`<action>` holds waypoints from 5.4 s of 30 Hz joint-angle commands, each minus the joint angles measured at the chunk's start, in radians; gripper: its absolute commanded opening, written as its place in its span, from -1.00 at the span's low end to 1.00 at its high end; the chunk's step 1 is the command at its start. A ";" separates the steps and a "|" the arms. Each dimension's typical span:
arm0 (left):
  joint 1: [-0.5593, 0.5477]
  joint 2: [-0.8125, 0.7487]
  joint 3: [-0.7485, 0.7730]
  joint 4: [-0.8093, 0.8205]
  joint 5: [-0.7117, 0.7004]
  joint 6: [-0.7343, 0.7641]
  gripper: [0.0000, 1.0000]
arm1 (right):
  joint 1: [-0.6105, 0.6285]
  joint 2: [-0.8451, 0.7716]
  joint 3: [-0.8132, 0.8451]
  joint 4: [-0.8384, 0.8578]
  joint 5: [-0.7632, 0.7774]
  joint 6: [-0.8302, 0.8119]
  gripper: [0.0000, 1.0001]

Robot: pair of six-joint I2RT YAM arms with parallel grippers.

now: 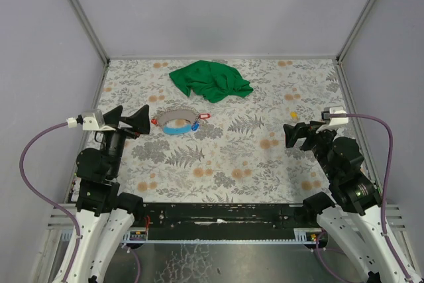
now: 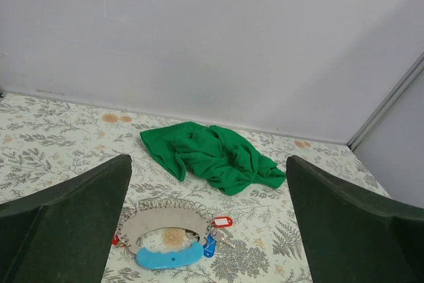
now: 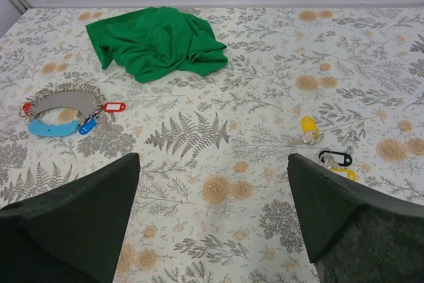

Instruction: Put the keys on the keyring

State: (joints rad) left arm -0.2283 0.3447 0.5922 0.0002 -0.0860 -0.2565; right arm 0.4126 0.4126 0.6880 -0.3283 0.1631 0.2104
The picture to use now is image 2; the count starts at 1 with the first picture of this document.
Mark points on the aluminium corner post right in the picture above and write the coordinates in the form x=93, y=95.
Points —
x=389, y=101

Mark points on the metal key organizer blue handle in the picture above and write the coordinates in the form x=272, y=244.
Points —
x=153, y=214

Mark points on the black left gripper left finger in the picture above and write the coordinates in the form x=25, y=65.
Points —
x=64, y=233

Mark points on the green crumpled cloth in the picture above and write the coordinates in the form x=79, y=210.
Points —
x=222, y=157

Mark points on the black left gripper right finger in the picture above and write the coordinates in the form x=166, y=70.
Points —
x=351, y=234

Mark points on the blue key tag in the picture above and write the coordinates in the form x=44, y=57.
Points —
x=209, y=247

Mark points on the silver key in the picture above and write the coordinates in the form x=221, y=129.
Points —
x=222, y=238

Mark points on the red tag at left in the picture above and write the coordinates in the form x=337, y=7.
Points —
x=116, y=240

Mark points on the red key tag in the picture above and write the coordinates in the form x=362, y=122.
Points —
x=221, y=222

